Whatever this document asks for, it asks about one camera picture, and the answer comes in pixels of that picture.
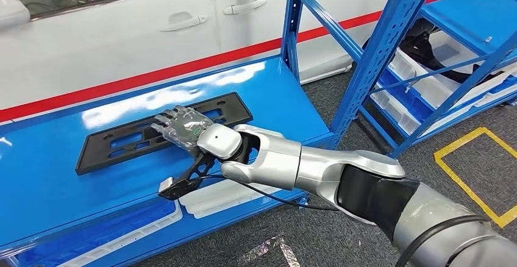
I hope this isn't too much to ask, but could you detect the long black plastic part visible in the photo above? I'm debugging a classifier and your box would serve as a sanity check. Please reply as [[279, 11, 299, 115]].
[[75, 91, 254, 176]]

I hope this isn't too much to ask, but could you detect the blue metal shelf rack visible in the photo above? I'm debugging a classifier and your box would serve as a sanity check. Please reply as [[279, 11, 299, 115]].
[[0, 0, 443, 267]]

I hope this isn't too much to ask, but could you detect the black part in bin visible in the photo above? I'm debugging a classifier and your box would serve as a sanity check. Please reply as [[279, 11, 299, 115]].
[[363, 18, 504, 85]]

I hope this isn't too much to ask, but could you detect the silver floor tape outline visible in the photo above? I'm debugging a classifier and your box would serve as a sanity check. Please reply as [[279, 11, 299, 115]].
[[238, 236, 302, 267]]

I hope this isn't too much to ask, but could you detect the blue plastic bin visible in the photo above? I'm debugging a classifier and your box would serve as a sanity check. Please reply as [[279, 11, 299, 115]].
[[379, 71, 425, 123]]

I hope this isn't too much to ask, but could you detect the white car red stripe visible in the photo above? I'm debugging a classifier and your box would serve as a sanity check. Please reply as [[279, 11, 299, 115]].
[[0, 0, 517, 123]]

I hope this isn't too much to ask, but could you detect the large blue plastic crate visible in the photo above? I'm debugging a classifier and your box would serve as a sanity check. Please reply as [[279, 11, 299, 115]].
[[12, 199, 179, 267]]

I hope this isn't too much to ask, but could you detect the yellow floor tape square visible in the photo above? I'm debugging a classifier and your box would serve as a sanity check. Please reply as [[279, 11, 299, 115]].
[[433, 127, 517, 230]]

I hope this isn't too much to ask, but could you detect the blue wheeled storage rack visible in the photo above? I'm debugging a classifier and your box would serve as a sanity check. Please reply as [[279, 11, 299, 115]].
[[357, 0, 517, 159]]

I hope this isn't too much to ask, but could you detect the white car side mirror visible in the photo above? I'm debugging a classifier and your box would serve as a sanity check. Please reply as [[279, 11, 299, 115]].
[[0, 0, 32, 32]]

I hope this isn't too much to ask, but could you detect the black camera cable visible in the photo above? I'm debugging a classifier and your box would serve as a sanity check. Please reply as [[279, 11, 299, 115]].
[[193, 174, 340, 212]]

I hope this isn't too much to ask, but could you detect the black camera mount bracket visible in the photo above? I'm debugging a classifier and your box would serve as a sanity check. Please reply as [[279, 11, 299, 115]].
[[157, 152, 221, 201]]

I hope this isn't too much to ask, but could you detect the white car door handle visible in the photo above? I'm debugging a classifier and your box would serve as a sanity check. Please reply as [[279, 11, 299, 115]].
[[222, 0, 268, 16], [159, 11, 209, 32]]

